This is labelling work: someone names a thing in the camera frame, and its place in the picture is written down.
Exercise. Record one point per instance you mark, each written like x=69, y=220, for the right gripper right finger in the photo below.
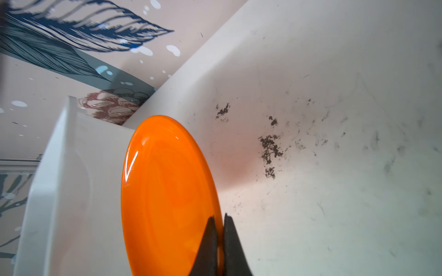
x=235, y=263

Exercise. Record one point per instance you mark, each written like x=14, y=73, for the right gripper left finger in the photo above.
x=206, y=261

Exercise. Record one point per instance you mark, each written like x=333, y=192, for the white plastic bin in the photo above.
x=72, y=223

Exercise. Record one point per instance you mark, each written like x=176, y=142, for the orange plate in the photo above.
x=167, y=196

